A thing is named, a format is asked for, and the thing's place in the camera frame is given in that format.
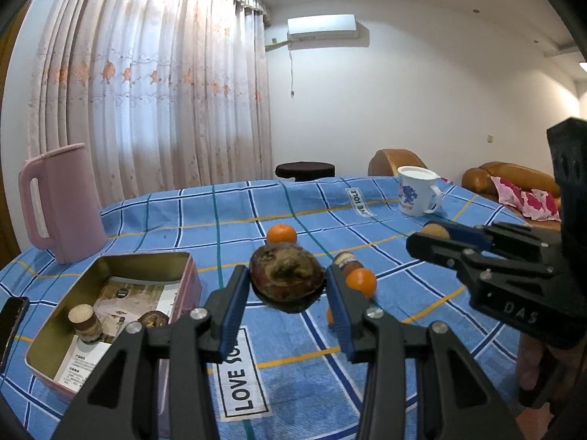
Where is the brown walnut-like fruit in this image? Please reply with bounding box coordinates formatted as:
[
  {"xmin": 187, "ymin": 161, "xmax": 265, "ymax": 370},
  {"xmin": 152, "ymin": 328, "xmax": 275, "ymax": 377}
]
[{"xmin": 138, "ymin": 311, "xmax": 169, "ymax": 329}]

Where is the small tan round fruit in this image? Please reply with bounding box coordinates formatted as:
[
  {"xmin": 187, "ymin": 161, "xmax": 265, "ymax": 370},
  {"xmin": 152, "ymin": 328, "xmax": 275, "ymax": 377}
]
[{"xmin": 421, "ymin": 223, "xmax": 451, "ymax": 239}]

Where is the large purple mangosteen fruit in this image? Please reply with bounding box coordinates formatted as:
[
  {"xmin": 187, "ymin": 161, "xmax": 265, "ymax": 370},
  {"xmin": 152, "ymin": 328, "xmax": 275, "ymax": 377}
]
[{"xmin": 249, "ymin": 242, "xmax": 327, "ymax": 314}]

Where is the person's right hand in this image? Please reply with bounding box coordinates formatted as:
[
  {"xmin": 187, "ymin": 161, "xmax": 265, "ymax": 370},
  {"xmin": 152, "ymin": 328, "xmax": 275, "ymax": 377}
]
[{"xmin": 515, "ymin": 334, "xmax": 587, "ymax": 422}]

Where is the pink floral cloth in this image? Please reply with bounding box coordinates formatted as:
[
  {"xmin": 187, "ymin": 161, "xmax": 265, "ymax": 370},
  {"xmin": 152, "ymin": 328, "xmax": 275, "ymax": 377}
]
[{"xmin": 491, "ymin": 176, "xmax": 560, "ymax": 221}]

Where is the brown leather sofa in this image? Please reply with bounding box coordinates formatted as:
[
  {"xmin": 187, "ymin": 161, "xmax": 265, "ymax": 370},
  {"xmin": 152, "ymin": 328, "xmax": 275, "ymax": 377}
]
[{"xmin": 462, "ymin": 162, "xmax": 561, "ymax": 231}]

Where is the printed paper in tin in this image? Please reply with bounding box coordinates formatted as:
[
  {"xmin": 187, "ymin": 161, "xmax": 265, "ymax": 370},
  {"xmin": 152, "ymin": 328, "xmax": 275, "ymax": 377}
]
[{"xmin": 55, "ymin": 276, "xmax": 180, "ymax": 392}]

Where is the white blue-patterned mug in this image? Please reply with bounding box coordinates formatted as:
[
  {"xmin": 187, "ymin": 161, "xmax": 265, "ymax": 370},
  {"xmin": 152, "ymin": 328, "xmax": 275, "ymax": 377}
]
[{"xmin": 398, "ymin": 166, "xmax": 444, "ymax": 217}]

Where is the pink metal tin box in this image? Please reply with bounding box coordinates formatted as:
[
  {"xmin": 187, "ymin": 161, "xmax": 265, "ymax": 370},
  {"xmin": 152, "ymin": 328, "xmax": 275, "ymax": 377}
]
[{"xmin": 25, "ymin": 250, "xmax": 203, "ymax": 422}]

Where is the brown leather chair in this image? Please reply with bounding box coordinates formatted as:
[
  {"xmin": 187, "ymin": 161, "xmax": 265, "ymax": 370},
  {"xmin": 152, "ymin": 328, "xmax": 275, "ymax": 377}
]
[{"xmin": 367, "ymin": 149, "xmax": 426, "ymax": 176}]

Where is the black smartphone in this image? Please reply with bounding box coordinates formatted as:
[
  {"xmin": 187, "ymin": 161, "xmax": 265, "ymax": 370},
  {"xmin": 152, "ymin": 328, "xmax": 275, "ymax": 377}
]
[{"xmin": 0, "ymin": 296, "xmax": 30, "ymax": 373}]

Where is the pink plastic pitcher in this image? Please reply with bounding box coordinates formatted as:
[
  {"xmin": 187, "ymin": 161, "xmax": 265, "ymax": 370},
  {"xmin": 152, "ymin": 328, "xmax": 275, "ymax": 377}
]
[{"xmin": 19, "ymin": 143, "xmax": 106, "ymax": 264}]

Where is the dark round stool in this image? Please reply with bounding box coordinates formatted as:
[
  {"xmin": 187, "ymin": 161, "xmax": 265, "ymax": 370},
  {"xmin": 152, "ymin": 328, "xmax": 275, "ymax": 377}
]
[{"xmin": 274, "ymin": 161, "xmax": 335, "ymax": 182}]

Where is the floral sheer curtain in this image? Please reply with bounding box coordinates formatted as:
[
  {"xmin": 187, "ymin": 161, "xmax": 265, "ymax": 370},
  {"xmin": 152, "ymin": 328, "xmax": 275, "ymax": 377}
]
[{"xmin": 27, "ymin": 0, "xmax": 273, "ymax": 205}]

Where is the white wall air conditioner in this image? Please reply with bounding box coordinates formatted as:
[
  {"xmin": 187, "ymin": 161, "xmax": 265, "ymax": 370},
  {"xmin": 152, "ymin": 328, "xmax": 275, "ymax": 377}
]
[{"xmin": 265, "ymin": 14, "xmax": 359, "ymax": 50}]

